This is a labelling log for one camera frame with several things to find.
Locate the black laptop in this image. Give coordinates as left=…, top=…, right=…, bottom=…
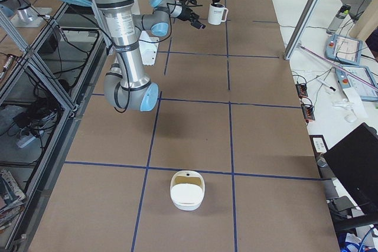
left=324, top=123, right=377, bottom=214

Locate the aluminium frame post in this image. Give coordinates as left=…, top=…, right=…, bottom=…
left=283, top=0, right=319, bottom=60

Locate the upper red circuit board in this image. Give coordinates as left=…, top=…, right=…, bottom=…
left=295, top=83, right=308, bottom=99

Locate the white lidded container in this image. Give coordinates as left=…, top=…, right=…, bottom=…
left=170, top=170, right=206, bottom=211

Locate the white computer mouse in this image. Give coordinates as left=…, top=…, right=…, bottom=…
left=344, top=113, right=357, bottom=123

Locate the white power strip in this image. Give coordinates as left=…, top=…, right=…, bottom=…
left=16, top=133, right=37, bottom=149

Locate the white ceramic mug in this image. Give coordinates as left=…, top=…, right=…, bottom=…
left=207, top=4, right=229, bottom=25

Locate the lower teach pendant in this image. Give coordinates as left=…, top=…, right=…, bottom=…
left=335, top=64, right=377, bottom=102

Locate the red circuit board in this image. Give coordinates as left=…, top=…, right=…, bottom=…
left=301, top=104, right=315, bottom=123
left=295, top=83, right=308, bottom=99

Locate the teach pendant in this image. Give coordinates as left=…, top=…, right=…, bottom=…
left=325, top=34, right=363, bottom=66
left=335, top=64, right=377, bottom=102

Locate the upper teach pendant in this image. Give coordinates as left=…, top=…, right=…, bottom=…
left=325, top=34, right=363, bottom=66

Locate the lower red circuit board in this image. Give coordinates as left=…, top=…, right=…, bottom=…
left=301, top=104, right=315, bottom=123

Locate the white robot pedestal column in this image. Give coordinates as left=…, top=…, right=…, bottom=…
left=139, top=31, right=159, bottom=66

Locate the stack of magazines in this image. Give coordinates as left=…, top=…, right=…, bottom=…
left=1, top=168, right=26, bottom=230

